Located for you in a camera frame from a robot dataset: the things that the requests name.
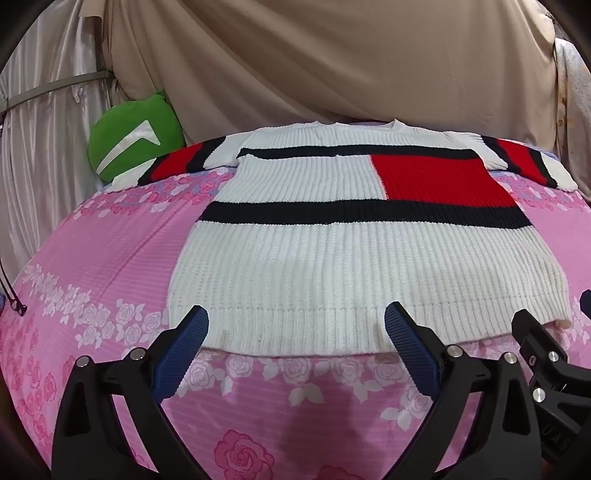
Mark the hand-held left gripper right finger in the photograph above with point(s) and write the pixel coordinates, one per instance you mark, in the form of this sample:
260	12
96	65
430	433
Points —
412	350

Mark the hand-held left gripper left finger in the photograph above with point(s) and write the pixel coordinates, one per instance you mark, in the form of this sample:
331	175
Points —
181	355

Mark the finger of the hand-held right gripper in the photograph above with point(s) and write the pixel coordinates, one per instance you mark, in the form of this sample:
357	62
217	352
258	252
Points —
587	302
538	344

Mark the white red navy knit sweater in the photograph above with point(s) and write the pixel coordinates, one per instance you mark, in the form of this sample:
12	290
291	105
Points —
323	258

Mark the pink floral bed sheet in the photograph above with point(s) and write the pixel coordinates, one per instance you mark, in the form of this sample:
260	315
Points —
115	258

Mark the white patterned cloth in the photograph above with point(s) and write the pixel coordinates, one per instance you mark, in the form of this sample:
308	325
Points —
572	115

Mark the green pillow with white mark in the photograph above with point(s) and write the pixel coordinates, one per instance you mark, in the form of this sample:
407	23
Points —
124	134

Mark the white satin curtain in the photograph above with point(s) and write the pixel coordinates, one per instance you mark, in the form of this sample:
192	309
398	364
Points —
46	152

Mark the beige curtain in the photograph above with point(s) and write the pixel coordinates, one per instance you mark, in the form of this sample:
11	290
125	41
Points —
323	60

